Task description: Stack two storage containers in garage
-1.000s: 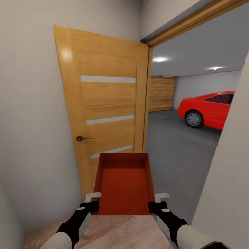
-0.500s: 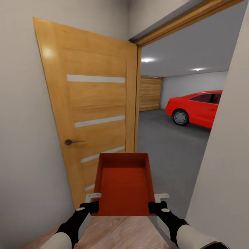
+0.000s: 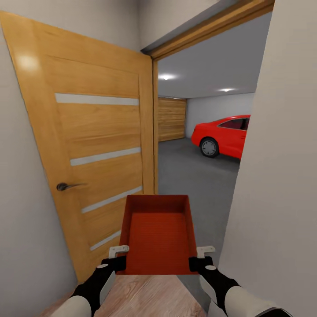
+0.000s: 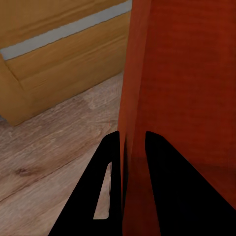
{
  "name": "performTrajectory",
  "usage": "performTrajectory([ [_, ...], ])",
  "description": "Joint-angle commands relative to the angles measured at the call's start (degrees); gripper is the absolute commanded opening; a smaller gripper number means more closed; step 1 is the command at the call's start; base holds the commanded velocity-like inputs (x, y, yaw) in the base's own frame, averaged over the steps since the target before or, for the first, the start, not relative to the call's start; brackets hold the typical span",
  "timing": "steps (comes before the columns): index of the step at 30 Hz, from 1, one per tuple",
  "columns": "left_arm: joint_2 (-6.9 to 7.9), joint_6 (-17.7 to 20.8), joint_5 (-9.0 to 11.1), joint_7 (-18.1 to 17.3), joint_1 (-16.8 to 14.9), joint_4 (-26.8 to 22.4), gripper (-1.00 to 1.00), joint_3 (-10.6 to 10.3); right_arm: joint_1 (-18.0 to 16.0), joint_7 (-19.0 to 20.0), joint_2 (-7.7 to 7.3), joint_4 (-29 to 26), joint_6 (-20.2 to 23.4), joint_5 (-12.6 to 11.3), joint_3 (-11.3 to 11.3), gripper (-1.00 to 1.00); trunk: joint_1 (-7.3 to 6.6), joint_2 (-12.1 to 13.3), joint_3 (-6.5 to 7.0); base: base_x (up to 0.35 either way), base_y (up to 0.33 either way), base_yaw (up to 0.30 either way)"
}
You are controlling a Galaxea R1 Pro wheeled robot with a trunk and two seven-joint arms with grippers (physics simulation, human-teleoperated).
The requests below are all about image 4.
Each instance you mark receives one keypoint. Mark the door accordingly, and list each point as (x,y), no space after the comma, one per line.
(52,50)

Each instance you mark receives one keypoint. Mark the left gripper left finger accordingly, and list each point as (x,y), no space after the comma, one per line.
(76,218)

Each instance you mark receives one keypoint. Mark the storage box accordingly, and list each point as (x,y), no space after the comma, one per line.
(179,82)

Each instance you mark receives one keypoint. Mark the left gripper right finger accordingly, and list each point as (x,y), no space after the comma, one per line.
(186,203)

